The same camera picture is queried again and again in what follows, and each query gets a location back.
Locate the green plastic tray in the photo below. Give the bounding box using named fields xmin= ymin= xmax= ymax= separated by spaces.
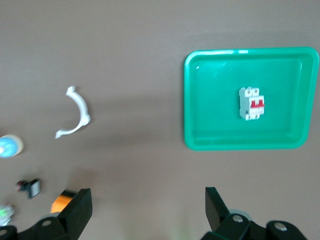
xmin=183 ymin=46 xmax=320 ymax=152

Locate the small white curved pipe clamp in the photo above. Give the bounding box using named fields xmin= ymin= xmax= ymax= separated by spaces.
xmin=54 ymin=85 xmax=92 ymax=140

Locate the brown table cover cloth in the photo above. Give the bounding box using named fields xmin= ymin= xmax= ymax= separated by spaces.
xmin=0 ymin=0 xmax=320 ymax=240

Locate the green white indicator lamp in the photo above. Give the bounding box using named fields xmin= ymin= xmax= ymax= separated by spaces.
xmin=0 ymin=202 xmax=15 ymax=227

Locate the small black push button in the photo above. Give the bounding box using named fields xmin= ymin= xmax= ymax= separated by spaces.
xmin=15 ymin=177 xmax=41 ymax=200

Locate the orange black box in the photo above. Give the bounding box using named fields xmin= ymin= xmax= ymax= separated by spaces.
xmin=50 ymin=189 xmax=77 ymax=214

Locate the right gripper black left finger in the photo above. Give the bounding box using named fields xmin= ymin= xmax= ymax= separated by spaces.
xmin=0 ymin=188 xmax=94 ymax=240

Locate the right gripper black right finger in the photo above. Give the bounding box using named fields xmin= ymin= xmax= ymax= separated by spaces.
xmin=199 ymin=186 xmax=307 ymax=240

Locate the blue white round dome part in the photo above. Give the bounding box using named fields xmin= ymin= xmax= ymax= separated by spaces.
xmin=0 ymin=134 xmax=25 ymax=159

